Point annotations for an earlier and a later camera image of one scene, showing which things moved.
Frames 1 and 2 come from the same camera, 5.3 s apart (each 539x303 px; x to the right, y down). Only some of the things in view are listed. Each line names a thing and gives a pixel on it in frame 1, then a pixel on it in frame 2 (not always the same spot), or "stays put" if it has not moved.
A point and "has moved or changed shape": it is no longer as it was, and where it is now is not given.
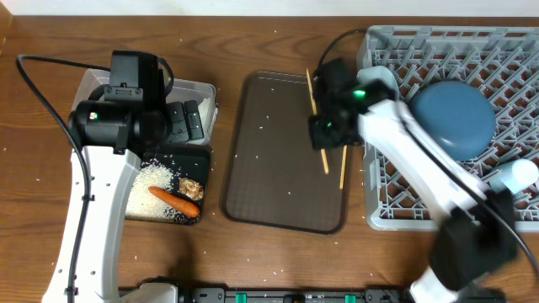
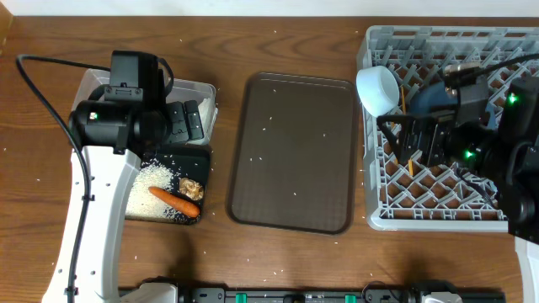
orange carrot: (176, 201) stays put
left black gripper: (185, 122) stays put
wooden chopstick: (314, 111) has moved or changed shape
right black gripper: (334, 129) → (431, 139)
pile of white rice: (140, 201) stays put
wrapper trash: (208, 113) stays put
